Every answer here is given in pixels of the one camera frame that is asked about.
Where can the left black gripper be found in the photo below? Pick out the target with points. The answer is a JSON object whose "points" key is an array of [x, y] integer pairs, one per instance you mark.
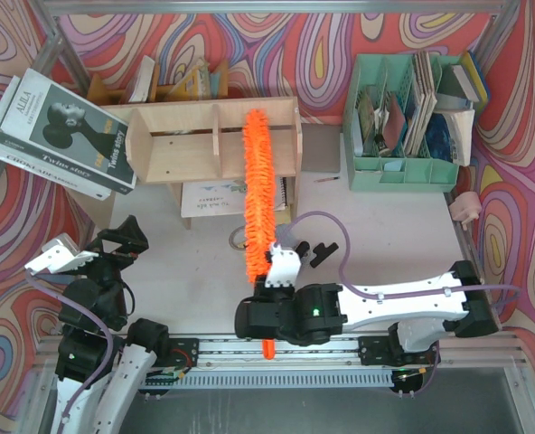
{"points": [[115, 252]]}

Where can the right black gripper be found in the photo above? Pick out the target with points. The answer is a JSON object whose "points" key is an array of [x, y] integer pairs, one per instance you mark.
{"points": [[273, 292]]}

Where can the small stapler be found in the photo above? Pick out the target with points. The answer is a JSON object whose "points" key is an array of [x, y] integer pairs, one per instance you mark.
{"points": [[302, 249]]}

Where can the orange microfiber duster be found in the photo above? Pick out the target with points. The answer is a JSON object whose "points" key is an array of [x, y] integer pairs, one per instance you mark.
{"points": [[260, 220]]}

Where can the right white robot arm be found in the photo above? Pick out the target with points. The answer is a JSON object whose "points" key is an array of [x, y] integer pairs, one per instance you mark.
{"points": [[418, 313]]}

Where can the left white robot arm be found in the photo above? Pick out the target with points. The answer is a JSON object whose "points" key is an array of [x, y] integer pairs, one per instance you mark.
{"points": [[102, 358]]}

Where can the light wooden bookshelf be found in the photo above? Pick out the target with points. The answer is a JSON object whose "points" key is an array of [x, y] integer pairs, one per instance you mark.
{"points": [[173, 143]]}

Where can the black clip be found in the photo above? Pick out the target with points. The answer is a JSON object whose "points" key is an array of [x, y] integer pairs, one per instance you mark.
{"points": [[321, 253]]}

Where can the spiral sketchbook with frog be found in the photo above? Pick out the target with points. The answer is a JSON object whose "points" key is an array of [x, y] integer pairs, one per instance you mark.
{"points": [[213, 198]]}

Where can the small pencil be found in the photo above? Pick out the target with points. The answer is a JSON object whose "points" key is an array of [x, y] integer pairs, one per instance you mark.
{"points": [[327, 179]]}

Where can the large Twins story magazine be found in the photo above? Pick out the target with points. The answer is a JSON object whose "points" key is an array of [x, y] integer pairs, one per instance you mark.
{"points": [[55, 125]]}

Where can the white book in rack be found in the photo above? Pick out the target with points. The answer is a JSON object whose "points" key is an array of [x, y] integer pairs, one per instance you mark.
{"points": [[138, 88]]}

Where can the yellow book in rack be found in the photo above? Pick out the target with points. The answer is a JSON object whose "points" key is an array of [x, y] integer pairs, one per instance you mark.
{"points": [[194, 85]]}

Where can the white book under magazine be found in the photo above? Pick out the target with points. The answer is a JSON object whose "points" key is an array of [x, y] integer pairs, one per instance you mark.
{"points": [[45, 170]]}

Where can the grey notebook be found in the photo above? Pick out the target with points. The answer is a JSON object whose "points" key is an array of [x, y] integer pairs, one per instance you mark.
{"points": [[321, 148]]}

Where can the pink pig figurine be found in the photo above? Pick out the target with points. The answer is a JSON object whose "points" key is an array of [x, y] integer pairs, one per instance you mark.
{"points": [[465, 208]]}

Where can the mint green desk organizer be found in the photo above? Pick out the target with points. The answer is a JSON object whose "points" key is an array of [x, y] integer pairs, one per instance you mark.
{"points": [[388, 76]]}

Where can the red brown booklet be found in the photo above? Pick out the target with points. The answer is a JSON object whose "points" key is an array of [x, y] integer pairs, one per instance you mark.
{"points": [[394, 125]]}

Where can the blue patterned book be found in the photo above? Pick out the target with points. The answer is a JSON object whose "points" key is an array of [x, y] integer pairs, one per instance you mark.
{"points": [[438, 137]]}

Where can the white open book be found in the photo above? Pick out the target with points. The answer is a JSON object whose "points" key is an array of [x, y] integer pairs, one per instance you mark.
{"points": [[460, 129]]}

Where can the grey book on organizer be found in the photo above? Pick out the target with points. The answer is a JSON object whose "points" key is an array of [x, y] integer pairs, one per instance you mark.
{"points": [[456, 82]]}

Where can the blue yellow book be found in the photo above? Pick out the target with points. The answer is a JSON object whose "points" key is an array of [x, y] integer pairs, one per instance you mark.
{"points": [[468, 61]]}

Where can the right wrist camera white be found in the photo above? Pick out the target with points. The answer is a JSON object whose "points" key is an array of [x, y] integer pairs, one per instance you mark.
{"points": [[284, 268]]}

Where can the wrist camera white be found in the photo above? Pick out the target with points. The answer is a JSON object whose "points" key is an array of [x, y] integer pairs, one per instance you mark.
{"points": [[60, 254], [284, 268]]}

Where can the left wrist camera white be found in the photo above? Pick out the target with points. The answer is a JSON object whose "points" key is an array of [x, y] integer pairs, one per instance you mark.
{"points": [[60, 254]]}

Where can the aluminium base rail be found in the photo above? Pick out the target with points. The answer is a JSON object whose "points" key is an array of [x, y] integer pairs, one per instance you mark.
{"points": [[226, 362]]}

